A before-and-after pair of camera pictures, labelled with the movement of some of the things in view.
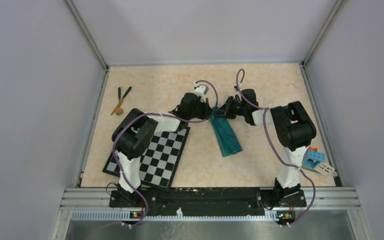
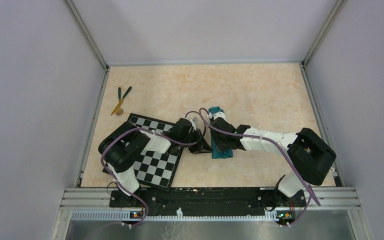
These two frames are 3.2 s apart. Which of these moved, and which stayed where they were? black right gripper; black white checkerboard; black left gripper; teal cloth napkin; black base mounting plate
Moved: black left gripper; black right gripper; teal cloth napkin
Stayed: black base mounting plate; black white checkerboard
